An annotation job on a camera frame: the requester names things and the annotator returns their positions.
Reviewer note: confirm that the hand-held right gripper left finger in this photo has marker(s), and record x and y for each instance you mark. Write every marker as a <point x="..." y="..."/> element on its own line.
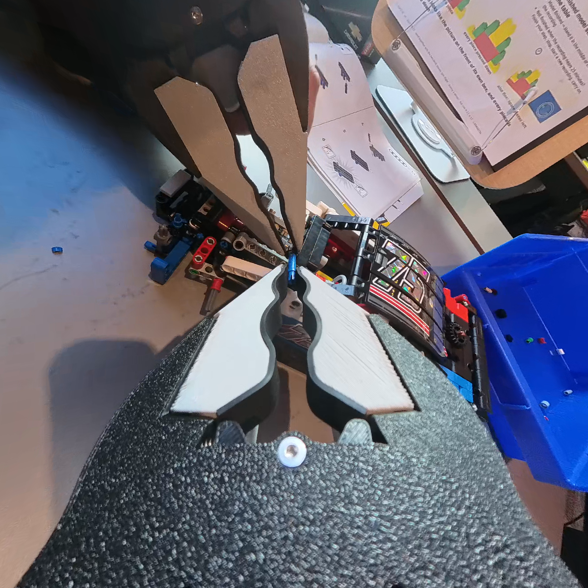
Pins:
<point x="225" y="367"/>

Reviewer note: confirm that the person's left hand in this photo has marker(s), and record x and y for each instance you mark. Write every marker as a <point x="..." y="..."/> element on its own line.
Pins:
<point x="314" y="92"/>

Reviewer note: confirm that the blue plastic bin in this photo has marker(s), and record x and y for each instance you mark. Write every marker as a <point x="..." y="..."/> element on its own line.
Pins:
<point x="528" y="330"/>

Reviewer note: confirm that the blue toy brick pin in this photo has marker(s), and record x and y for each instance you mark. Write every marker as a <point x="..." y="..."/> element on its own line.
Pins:
<point x="291" y="268"/>

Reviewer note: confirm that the toy brick race car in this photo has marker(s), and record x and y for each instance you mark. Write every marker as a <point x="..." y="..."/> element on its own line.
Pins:
<point x="404" y="275"/>

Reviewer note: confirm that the open instruction booklet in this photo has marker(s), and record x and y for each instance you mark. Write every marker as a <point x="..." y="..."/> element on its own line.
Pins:
<point x="353" y="138"/>

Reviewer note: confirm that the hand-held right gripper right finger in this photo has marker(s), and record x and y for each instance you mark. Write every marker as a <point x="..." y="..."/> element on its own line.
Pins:
<point x="353" y="363"/>

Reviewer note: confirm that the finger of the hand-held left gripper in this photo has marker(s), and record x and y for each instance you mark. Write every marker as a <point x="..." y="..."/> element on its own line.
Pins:
<point x="197" y="128"/>
<point x="271" y="105"/>

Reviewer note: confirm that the black toy set box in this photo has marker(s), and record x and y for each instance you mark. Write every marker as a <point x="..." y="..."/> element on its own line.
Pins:
<point x="349" y="27"/>

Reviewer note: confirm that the printed instruction sheet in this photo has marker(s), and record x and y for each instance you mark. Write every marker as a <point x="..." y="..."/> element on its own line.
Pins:
<point x="496" y="55"/>

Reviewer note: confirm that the grey desk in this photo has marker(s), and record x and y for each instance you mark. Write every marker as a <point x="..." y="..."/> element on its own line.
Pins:
<point x="459" y="216"/>
<point x="69" y="298"/>

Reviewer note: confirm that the loose small brick pieces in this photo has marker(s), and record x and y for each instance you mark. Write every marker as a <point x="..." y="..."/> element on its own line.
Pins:
<point x="529" y="341"/>

